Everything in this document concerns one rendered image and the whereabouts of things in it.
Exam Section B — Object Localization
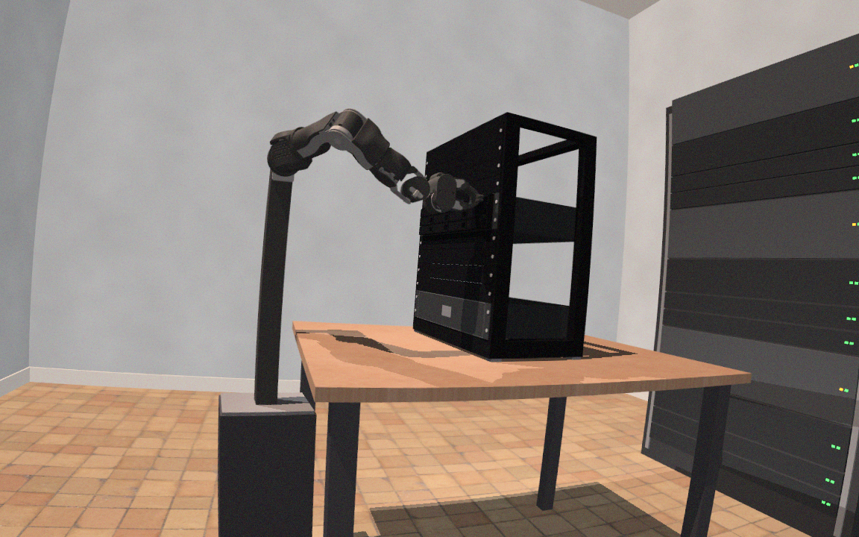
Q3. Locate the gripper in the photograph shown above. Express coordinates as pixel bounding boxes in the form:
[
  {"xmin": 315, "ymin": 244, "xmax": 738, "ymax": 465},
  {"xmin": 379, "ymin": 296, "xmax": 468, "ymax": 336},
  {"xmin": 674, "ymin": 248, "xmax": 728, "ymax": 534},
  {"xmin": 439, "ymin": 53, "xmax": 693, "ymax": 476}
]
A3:
[{"xmin": 423, "ymin": 172, "xmax": 484, "ymax": 214}]

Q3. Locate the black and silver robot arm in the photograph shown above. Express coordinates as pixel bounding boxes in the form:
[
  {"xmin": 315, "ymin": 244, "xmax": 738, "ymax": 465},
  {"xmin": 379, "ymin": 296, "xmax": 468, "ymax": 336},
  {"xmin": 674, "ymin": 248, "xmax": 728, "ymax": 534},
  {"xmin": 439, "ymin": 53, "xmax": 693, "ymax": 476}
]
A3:
[{"xmin": 267, "ymin": 108, "xmax": 430, "ymax": 204}]

